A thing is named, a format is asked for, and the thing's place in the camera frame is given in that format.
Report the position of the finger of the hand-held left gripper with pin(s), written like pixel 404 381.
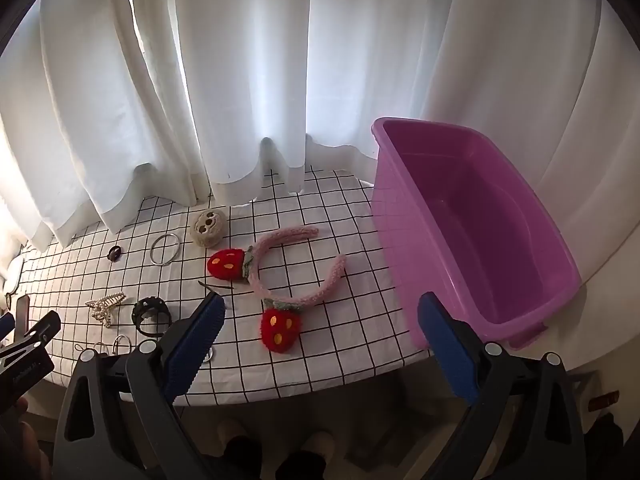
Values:
pixel 5 327
pixel 42 329

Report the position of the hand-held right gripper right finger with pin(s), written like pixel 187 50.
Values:
pixel 450 345

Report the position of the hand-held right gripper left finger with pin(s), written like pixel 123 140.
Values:
pixel 192 345

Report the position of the black wristwatch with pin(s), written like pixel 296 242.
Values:
pixel 140 310

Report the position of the pink strawberry headband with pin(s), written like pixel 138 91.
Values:
pixel 280 327

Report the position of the purple plastic basin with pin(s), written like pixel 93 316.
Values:
pixel 475 210

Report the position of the person's left hand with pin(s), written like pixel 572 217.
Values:
pixel 25 435

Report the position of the brown flat case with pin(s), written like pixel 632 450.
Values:
pixel 22 315

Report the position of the white oval mirror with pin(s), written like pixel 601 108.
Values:
pixel 14 277

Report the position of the pearl hair claw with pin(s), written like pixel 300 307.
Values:
pixel 102 307

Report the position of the silver bangle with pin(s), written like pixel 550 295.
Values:
pixel 150 250

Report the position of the beige round plush pouch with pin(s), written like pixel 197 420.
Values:
pixel 207 227

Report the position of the beige slipper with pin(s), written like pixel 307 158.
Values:
pixel 316 442

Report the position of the small brown object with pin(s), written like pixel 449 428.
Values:
pixel 605 399

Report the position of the white curtain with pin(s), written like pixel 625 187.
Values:
pixel 250 85

